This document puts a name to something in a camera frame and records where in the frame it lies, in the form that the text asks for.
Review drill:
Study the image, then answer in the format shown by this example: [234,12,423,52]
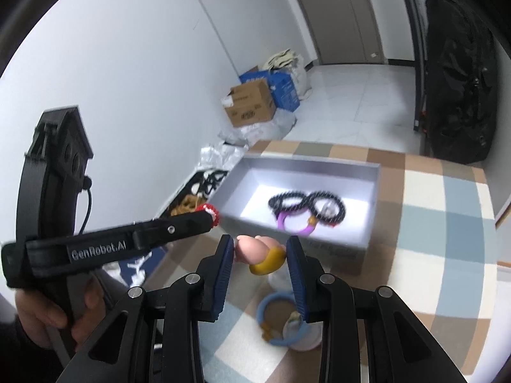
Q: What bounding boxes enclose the pink and yellow bangle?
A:
[235,235,287,276]

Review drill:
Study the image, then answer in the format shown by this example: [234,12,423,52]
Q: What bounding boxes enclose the blue cardboard box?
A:
[239,70,300,112]

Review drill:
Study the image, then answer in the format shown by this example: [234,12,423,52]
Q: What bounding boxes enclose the plaid checkered table cloth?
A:
[145,141,497,378]

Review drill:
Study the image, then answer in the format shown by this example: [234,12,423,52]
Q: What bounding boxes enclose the light blue ring bangle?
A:
[255,291,299,348]

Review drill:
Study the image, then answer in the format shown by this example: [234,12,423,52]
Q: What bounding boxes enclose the black backpack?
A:
[425,0,499,164]

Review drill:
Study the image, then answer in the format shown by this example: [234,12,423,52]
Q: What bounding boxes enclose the black and white sneakers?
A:
[190,169,229,200]

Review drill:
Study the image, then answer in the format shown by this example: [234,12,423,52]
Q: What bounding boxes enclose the grey rectangular storage box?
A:
[209,155,380,274]

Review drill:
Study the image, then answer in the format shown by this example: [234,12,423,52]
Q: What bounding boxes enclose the person's left hand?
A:
[16,278,106,349]

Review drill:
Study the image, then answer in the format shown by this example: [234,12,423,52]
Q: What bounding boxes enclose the purple bangle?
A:
[276,208,318,236]

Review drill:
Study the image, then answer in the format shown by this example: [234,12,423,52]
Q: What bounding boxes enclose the grey-brown room door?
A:
[297,0,385,65]

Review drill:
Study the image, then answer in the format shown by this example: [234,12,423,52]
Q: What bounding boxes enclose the red clear hair clip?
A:
[196,203,220,227]

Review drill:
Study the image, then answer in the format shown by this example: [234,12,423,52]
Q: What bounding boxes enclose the cream tote bag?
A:
[263,49,312,100]

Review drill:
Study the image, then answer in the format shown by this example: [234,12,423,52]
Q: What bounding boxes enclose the black beaded bracelet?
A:
[267,189,347,229]

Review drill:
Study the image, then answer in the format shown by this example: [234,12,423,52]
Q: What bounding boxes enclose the navy jordan shoe box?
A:
[102,246,167,288]

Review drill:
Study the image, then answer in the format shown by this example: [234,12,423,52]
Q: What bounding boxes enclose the white plastic mailer bags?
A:
[196,108,296,171]

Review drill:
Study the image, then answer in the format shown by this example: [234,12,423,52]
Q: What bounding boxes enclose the tan suede boots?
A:
[169,194,206,216]

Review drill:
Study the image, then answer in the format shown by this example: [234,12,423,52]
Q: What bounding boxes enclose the brown cardboard box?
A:
[221,79,276,128]

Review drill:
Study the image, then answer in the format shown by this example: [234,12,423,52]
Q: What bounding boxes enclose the black metal rack frame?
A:
[404,0,427,131]

